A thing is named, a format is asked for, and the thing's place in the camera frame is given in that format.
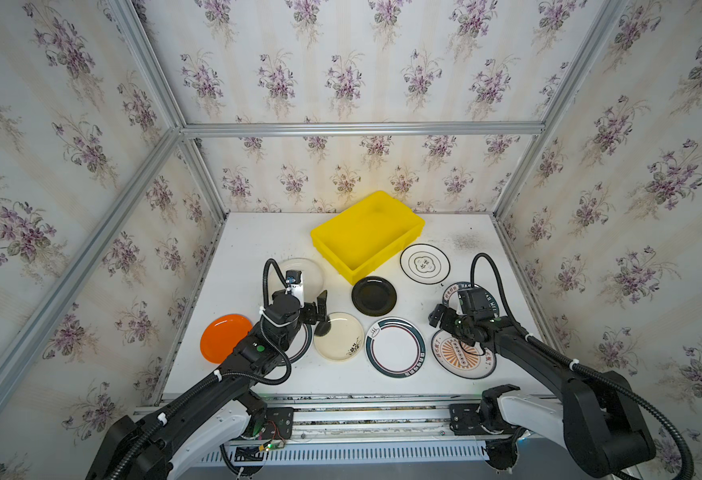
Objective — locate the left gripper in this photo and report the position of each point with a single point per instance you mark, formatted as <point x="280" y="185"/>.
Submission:
<point x="318" y="309"/>

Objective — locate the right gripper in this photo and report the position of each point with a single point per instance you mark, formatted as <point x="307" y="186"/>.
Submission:
<point x="447" y="318"/>

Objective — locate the green rim HAO SHI plate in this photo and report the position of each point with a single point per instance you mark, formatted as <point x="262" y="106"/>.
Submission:
<point x="450" y="297"/>

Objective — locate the white plate green quatrefoil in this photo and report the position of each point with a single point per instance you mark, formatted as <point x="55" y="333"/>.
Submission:
<point x="425" y="264"/>

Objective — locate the orange sunburst pattern plate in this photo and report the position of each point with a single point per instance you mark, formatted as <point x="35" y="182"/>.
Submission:
<point x="461" y="360"/>

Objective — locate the green rim plate under arm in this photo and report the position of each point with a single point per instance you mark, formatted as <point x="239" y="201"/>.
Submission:
<point x="300" y="344"/>

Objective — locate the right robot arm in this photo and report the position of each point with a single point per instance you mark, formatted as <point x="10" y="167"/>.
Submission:
<point x="596" y="417"/>

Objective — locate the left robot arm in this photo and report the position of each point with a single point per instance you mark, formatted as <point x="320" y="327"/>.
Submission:
<point x="167" y="442"/>

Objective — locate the yellow plastic bin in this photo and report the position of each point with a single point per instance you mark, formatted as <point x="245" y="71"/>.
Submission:
<point x="366" y="235"/>

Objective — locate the cream plate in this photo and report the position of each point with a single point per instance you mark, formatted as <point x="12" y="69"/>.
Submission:
<point x="344" y="339"/>

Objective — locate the translucent white plate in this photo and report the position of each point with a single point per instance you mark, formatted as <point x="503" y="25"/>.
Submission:
<point x="312" y="276"/>

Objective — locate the white plate green red rim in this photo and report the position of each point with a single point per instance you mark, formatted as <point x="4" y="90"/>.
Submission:
<point x="395" y="348"/>

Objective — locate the black plate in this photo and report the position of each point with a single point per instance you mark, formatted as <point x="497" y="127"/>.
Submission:
<point x="374" y="296"/>

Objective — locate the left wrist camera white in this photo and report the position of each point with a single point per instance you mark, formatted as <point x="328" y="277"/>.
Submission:
<point x="294" y="284"/>

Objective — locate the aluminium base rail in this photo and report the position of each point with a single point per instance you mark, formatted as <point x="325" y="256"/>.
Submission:
<point x="338" y="430"/>

